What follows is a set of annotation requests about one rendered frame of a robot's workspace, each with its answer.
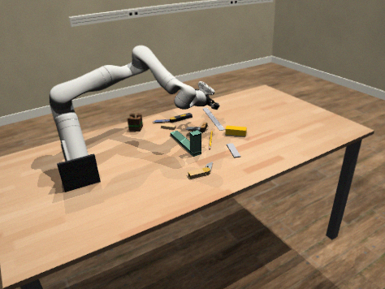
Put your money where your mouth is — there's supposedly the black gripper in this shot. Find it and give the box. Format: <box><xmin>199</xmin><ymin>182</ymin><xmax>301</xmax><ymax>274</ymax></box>
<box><xmin>204</xmin><ymin>95</ymin><xmax>220</xmax><ymax>110</ymax></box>

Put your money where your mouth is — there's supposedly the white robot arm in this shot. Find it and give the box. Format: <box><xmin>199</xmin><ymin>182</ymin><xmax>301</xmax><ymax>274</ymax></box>
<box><xmin>50</xmin><ymin>45</ymin><xmax>214</xmax><ymax>161</ymax></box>

